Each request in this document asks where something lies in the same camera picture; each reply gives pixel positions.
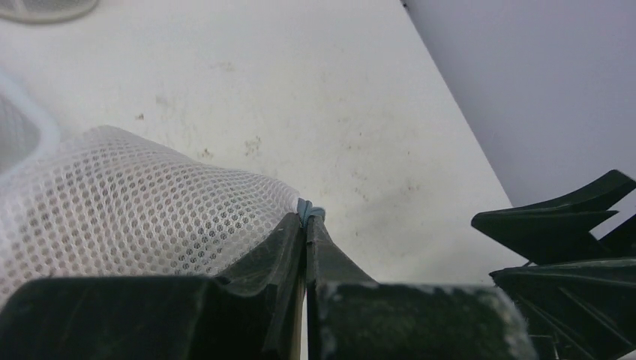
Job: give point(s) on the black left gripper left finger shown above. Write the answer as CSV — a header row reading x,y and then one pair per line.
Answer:
x,y
251,310

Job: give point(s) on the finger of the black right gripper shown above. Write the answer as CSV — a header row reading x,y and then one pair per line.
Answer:
x,y
559,230
587,308

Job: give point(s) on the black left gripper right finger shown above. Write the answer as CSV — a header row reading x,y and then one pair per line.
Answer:
x,y
352,316

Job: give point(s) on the white mesh bag beige trim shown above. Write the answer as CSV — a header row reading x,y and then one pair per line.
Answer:
x,y
45,11

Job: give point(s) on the white perforated plastic basket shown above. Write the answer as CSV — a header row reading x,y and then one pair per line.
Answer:
x,y
28,132

